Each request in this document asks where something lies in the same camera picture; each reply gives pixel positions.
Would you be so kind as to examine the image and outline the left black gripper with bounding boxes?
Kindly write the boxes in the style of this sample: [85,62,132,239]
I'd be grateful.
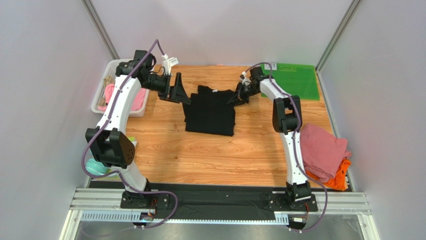
[142,71,190,104]

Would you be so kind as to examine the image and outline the black floral t shirt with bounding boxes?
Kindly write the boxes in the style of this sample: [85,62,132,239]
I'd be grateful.
[183,85,236,137]

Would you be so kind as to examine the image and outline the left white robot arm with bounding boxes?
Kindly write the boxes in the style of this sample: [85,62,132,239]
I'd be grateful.
[84,50,191,194]

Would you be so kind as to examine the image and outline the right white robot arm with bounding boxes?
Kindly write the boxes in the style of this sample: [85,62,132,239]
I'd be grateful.
[227,64,312,203]

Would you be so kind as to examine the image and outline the light pink shirt in basket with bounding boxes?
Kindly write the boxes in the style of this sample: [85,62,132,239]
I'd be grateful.
[97,83,148,113]

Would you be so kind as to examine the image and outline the white label sticker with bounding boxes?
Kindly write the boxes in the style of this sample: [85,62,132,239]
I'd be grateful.
[267,62,277,71]

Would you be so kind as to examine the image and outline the green cutting mat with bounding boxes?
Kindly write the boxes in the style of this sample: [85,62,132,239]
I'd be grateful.
[261,63,320,101]

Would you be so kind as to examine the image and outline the beige cloth in basket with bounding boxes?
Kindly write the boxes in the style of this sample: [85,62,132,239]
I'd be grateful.
[97,76,115,111]

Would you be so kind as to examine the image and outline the white plastic basket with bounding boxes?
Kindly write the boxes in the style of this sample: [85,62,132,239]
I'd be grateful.
[91,59,150,118]

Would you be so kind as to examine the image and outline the folded pink t shirt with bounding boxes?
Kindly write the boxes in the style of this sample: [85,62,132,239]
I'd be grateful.
[300,123,352,182]

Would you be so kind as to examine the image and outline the green snack bowl package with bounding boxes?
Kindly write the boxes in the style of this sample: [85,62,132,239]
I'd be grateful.
[99,136,138,179]

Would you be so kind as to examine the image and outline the teal headphones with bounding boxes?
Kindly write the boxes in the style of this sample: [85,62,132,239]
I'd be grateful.
[85,158,109,176]

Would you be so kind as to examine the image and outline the folded orange t shirt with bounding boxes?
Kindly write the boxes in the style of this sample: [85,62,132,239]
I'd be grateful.
[305,158,352,191]

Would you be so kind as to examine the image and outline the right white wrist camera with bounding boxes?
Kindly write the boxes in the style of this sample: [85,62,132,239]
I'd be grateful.
[239,71,252,86]

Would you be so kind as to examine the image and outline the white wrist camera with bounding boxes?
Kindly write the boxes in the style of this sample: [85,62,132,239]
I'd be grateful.
[161,54,179,76]
[239,71,252,86]

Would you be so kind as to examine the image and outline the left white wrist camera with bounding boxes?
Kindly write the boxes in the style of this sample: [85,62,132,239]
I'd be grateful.
[161,54,179,76]

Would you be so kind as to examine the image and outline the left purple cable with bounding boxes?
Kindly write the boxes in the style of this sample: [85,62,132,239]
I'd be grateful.
[81,38,179,221]

